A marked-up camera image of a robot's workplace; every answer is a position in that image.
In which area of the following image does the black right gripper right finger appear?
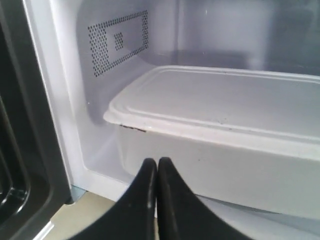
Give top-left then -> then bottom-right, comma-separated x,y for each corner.
157,157 -> 250,240

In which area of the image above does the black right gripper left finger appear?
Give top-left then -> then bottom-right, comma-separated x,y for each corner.
70,158 -> 157,240

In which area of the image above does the white microwave door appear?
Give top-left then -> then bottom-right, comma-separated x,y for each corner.
0,0 -> 71,240

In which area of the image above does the white lidded plastic container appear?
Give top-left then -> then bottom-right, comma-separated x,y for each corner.
103,65 -> 320,219

